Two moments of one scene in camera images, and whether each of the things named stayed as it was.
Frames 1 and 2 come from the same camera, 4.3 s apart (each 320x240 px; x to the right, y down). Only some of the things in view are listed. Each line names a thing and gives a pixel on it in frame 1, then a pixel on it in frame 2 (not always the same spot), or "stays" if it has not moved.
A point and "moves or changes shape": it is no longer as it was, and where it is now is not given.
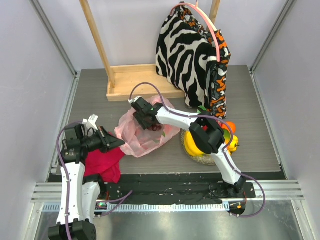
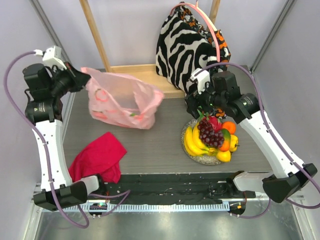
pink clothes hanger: x=197 y=7 stays
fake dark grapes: x=155 y=127 moves or changes shape
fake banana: x=191 y=145 stays
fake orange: x=231 y=124 stays
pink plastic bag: x=138 y=142 → x=121 y=100
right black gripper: x=142 y=120 → x=191 y=107
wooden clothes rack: x=136 y=82 stays
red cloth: x=107 y=164 stays
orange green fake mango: x=227 y=136 stays
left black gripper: x=107 y=140 → x=78 y=79
